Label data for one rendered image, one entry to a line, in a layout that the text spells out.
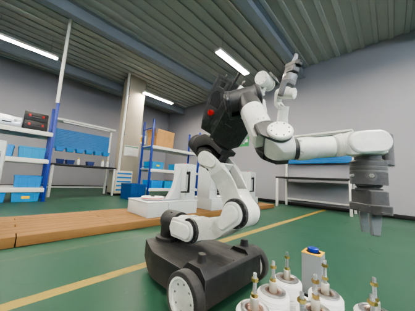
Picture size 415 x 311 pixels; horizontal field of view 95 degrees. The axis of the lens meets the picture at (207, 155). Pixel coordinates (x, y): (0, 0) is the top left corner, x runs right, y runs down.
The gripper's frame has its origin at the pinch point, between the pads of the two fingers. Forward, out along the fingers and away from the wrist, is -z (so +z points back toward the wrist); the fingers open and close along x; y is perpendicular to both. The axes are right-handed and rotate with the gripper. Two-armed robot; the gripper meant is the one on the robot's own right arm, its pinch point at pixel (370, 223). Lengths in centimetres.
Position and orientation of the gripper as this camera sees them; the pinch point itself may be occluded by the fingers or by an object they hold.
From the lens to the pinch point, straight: 74.6
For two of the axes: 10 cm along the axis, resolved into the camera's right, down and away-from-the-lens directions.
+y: -10.0, -0.5, 0.8
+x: 0.7, 1.3, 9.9
